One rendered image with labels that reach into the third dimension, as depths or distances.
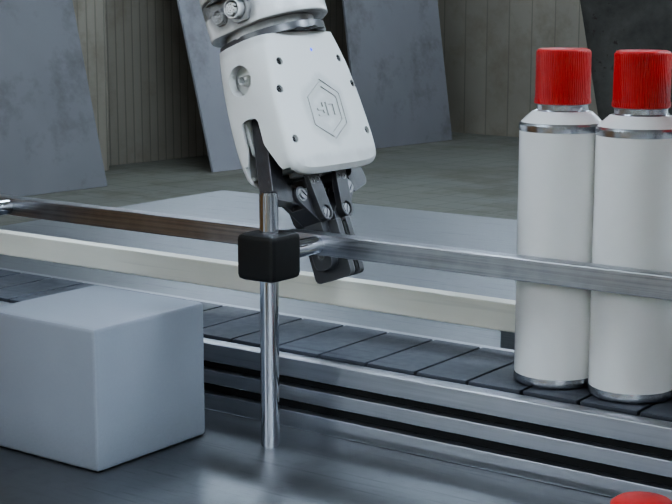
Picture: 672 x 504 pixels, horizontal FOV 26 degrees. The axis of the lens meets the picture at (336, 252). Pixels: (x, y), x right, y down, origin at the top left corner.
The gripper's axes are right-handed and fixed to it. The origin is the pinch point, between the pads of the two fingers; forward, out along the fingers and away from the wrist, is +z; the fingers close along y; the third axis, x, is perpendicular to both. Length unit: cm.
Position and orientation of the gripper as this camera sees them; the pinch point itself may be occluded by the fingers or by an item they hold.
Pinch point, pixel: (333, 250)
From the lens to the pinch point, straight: 100.6
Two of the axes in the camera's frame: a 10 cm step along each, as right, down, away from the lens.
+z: 2.7, 9.6, -0.4
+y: 5.9, -1.4, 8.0
